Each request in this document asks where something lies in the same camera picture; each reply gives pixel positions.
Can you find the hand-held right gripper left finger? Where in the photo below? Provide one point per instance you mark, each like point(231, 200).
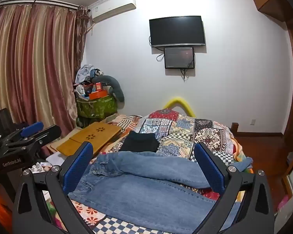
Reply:
point(79, 168)

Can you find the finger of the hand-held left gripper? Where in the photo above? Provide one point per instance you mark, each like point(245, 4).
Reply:
point(33, 128)
point(50, 135)

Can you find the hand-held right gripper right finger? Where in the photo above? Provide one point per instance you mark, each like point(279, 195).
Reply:
point(208, 168)

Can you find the blue denim pants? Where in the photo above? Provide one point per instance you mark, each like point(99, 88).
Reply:
point(141, 190)

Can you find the wooden lap desk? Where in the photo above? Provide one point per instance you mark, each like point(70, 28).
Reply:
point(88, 136)

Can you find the orange fleece blanket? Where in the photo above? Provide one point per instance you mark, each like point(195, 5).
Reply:
point(238, 148)

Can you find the patchwork printed blanket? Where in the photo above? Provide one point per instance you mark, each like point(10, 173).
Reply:
point(175, 131)

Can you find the person's orange jacket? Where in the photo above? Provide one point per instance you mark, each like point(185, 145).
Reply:
point(0, 212)

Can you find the green fabric basket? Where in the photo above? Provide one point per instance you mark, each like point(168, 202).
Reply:
point(97, 108)

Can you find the pink striped curtain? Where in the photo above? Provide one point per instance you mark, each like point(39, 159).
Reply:
point(36, 65)

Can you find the orange box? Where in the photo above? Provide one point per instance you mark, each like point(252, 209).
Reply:
point(99, 94)

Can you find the striped orange cloth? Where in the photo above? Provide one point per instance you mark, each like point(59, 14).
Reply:
point(123, 121)

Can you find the black folded garment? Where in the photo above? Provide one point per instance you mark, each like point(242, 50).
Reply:
point(139, 142)

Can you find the pile of clothes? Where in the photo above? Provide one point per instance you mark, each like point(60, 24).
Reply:
point(85, 75)

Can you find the yellow foam tube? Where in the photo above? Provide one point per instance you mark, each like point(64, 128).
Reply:
point(179, 102)

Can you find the grey plush pillow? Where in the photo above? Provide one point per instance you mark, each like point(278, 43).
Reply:
point(116, 87)

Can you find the patterned brown curtain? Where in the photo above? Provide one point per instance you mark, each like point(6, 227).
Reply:
point(81, 34)

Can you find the small black monitor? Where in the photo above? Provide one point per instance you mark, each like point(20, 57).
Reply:
point(179, 57)

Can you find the white air conditioner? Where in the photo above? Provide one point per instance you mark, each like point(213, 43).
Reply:
point(112, 7)

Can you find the wooden bed post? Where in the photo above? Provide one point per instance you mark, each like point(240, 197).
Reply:
point(234, 129)

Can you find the white wall socket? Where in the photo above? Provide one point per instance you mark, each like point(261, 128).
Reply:
point(253, 122)

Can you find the white curtain rail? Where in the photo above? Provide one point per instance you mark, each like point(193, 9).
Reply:
point(39, 3)

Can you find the black wall television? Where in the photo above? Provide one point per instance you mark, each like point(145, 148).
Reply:
point(177, 31)

